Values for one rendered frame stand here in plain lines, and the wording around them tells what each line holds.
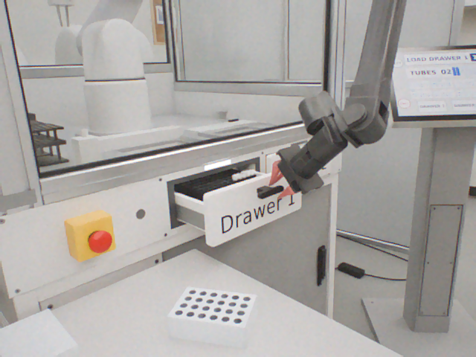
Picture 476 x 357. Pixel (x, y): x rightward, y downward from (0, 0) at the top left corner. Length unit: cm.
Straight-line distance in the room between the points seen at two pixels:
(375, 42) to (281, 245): 68
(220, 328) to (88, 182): 36
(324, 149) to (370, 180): 186
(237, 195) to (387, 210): 188
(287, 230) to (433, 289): 81
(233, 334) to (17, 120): 47
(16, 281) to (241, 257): 56
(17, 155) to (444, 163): 138
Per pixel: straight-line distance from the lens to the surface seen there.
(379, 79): 73
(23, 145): 72
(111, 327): 71
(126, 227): 82
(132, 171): 80
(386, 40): 77
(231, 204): 78
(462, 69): 161
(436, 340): 192
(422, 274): 179
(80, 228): 73
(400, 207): 256
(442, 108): 149
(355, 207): 266
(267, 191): 80
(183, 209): 85
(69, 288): 82
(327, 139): 71
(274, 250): 119
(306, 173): 76
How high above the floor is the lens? 117
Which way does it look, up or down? 17 degrees down
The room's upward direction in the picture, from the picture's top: 2 degrees counter-clockwise
